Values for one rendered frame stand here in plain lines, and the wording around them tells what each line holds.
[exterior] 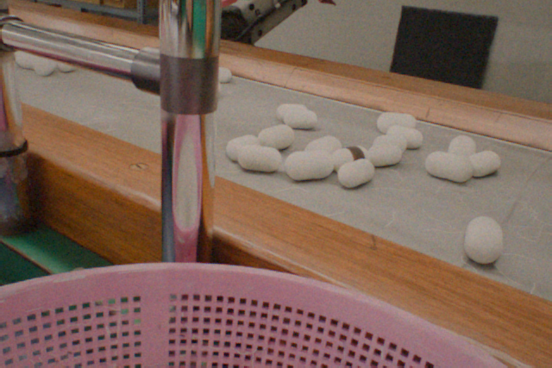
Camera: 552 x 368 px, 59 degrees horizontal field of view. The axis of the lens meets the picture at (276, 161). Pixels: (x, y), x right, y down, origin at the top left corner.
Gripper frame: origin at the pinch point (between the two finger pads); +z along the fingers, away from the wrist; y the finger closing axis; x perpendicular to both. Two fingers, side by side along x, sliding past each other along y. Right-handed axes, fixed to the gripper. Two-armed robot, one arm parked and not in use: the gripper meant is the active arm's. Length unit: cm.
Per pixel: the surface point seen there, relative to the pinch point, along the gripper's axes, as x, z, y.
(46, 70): -10.7, 21.8, -2.4
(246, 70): 2.6, 7.1, 12.0
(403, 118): -2.6, 13.4, 36.7
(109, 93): -9.0, 21.8, 7.4
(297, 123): -6.0, 18.6, 28.6
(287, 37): 142, -124, -100
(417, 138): -3.9, 16.1, 39.2
